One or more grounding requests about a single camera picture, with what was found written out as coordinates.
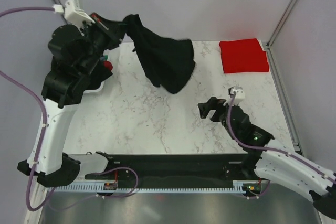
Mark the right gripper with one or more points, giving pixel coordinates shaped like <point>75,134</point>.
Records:
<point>214,103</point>

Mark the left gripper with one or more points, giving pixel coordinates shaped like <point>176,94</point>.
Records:
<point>116,30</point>

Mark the right aluminium frame post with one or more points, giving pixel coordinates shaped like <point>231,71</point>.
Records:
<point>286,14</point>

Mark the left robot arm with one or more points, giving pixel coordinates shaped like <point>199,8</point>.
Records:
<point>76,66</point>

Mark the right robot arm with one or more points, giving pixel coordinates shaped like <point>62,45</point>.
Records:
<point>271,160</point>

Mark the white plastic laundry basket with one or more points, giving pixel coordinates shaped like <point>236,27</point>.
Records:
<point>94,88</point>

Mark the dark clothes pile in basket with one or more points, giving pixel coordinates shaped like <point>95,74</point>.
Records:
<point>100,74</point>

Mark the red garment in basket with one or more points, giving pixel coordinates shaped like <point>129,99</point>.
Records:
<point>108,65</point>

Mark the folded red t-shirt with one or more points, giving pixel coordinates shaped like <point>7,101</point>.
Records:
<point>246,55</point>

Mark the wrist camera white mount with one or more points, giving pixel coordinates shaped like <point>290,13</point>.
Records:
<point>72,11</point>
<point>236,95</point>

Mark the white slotted cable duct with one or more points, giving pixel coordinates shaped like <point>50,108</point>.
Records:
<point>236,187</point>

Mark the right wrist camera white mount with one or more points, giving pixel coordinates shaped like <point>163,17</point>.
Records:
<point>236,95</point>

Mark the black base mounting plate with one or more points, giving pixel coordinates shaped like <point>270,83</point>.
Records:
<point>178,171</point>

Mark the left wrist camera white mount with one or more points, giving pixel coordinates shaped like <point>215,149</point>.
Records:
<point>72,11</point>

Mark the black t-shirt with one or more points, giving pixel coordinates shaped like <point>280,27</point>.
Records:
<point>166,62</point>

